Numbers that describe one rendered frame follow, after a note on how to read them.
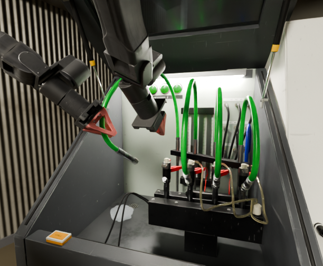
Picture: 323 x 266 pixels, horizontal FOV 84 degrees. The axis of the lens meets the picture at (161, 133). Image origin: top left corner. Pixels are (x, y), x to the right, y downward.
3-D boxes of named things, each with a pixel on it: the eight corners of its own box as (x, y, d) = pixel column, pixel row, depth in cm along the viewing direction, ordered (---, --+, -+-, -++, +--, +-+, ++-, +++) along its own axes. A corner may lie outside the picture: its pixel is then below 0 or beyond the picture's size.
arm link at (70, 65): (15, 75, 44) (13, 56, 37) (49, 50, 50) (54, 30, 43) (58, 108, 49) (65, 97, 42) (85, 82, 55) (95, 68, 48)
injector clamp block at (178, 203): (148, 244, 61) (148, 200, 59) (157, 225, 70) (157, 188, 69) (260, 267, 52) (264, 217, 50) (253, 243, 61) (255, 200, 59)
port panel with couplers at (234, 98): (218, 161, 80) (221, 90, 77) (218, 159, 84) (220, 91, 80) (250, 163, 77) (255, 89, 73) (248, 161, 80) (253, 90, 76)
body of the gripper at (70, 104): (93, 112, 54) (72, 94, 51) (102, 103, 45) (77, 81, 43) (78, 128, 51) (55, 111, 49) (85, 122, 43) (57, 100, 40)
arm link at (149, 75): (104, 50, 34) (142, 69, 33) (138, 20, 39) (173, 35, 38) (115, 91, 45) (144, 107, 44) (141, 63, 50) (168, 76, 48)
